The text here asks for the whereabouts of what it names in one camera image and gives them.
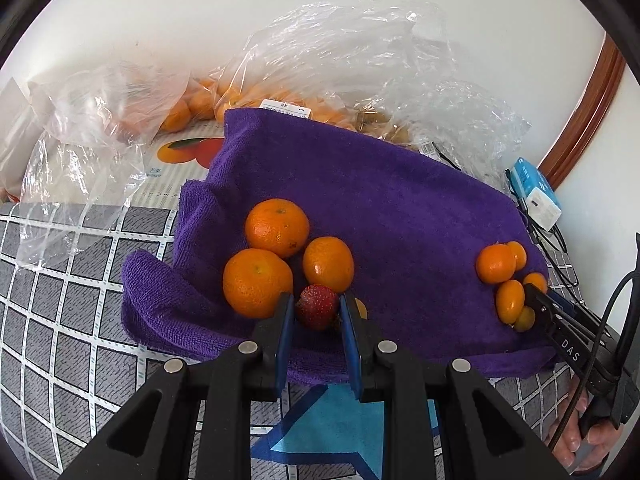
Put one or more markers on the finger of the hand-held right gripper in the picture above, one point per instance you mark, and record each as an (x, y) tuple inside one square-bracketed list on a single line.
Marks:
[(565, 340), (562, 305)]

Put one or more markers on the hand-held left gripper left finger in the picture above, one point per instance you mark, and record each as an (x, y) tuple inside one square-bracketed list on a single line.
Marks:
[(285, 340)]

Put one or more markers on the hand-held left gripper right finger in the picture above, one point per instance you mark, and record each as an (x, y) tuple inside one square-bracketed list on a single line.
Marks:
[(350, 350)]

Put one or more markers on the small orange mandarin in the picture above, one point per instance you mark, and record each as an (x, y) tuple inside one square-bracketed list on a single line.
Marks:
[(521, 255), (536, 280), (496, 263), (361, 308)]

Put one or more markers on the small yellow-orange kumquat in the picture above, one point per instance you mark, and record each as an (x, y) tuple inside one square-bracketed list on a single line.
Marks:
[(524, 320), (510, 301)]

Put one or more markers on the red strawberry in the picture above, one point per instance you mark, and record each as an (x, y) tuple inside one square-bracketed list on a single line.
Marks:
[(316, 305)]

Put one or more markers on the large orange mandarin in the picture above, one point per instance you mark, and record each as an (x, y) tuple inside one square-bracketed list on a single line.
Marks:
[(276, 227), (257, 282), (328, 264)]

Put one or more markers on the person's right hand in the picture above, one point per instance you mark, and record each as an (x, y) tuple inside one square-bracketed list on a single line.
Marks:
[(595, 447)]

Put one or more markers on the white and blue box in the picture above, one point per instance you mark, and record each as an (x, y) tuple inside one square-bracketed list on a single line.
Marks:
[(537, 195)]

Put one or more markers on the purple towel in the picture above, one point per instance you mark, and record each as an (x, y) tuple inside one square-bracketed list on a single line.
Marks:
[(400, 220)]

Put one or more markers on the printed fruit carton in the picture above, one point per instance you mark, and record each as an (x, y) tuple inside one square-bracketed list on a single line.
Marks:
[(185, 160)]

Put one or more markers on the grey plaid blanket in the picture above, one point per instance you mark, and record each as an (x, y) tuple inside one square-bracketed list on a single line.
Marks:
[(75, 335)]

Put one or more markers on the pile of brown longans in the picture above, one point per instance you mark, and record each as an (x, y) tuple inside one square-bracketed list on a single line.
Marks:
[(380, 125)]

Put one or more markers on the pile of bagged mandarins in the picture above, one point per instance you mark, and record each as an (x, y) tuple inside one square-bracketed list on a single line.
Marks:
[(235, 95)]

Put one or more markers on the crumpled clear plastic bag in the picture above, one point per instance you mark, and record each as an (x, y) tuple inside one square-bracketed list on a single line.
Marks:
[(90, 125)]

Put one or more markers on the large clear plastic bag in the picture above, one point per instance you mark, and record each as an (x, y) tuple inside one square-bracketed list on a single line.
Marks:
[(360, 45)]

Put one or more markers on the brown wooden door frame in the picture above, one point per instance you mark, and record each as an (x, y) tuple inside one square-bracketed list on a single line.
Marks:
[(590, 110)]

